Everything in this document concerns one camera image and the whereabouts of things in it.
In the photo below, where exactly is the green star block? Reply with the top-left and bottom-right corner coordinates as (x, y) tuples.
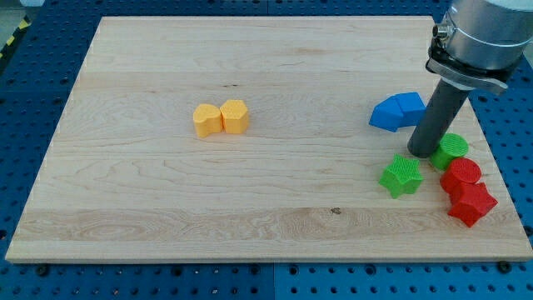
(378, 154), (424, 198)

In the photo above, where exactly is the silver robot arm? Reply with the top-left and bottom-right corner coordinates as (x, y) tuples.
(426, 0), (532, 94)

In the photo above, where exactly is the red star block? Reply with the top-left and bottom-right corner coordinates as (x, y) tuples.
(447, 182), (498, 228)

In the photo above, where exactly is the yellow hexagon block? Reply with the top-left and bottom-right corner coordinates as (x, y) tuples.
(220, 99), (249, 134)

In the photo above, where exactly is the yellow heart block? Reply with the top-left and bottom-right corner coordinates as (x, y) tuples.
(192, 103), (223, 138)

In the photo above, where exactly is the wooden board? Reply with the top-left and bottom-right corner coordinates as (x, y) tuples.
(6, 17), (532, 263)

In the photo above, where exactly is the blue pentagon block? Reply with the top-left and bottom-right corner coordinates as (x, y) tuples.
(369, 97), (404, 132)

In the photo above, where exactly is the blue cube block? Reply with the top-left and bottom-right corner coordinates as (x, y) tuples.
(395, 92), (426, 127)

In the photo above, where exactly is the green cylinder block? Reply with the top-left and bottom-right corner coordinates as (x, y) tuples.
(430, 133), (469, 171)

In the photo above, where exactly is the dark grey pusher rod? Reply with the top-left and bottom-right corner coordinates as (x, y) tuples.
(407, 79), (470, 158)

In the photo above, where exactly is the red cylinder block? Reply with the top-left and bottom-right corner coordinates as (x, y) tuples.
(440, 157), (482, 194)

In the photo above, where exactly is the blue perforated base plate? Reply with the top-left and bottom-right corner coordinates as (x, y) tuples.
(1, 0), (532, 299)

